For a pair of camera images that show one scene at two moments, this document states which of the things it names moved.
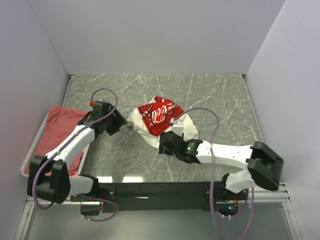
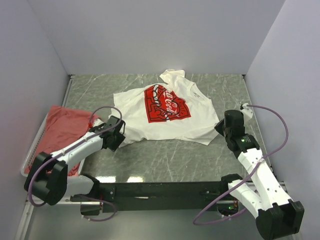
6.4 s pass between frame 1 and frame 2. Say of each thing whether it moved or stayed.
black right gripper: moved
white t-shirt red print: moved
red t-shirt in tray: stayed
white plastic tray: stayed
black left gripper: moved
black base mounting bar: stayed
